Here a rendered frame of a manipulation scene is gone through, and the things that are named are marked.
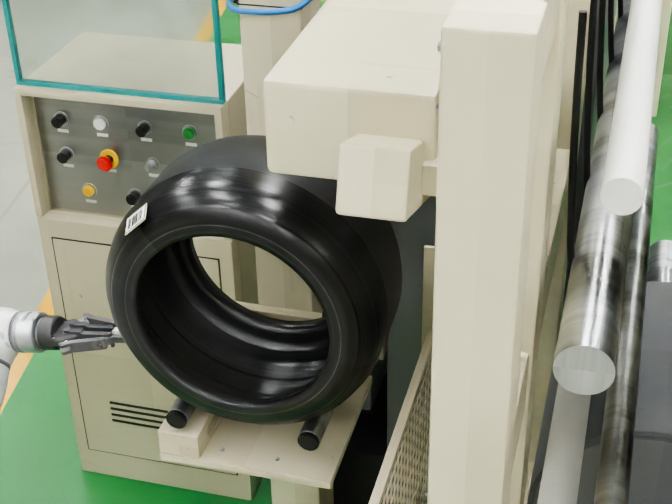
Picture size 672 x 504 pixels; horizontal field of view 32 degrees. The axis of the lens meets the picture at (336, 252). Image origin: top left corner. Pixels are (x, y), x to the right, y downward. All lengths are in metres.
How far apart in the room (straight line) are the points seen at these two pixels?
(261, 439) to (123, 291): 0.47
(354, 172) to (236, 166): 0.62
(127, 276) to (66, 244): 0.97
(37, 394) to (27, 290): 0.65
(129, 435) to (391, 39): 2.01
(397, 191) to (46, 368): 2.74
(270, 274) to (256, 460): 0.42
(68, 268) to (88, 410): 0.50
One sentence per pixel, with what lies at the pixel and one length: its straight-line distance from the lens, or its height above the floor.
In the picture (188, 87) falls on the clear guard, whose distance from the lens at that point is 2.83.
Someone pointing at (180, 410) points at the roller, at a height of 0.92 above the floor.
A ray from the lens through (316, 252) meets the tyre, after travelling 2.05.
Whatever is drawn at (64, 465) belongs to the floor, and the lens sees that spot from 3.73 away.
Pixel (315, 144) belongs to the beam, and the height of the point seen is 1.69.
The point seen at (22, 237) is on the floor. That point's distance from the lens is 4.91.
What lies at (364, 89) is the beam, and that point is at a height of 1.78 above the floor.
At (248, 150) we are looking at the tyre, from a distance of 2.18.
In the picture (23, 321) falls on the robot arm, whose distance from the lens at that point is 2.54.
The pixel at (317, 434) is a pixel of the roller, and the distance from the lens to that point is 2.32.
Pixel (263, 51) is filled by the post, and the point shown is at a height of 1.56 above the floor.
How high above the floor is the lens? 2.43
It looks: 32 degrees down
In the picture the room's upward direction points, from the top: 1 degrees counter-clockwise
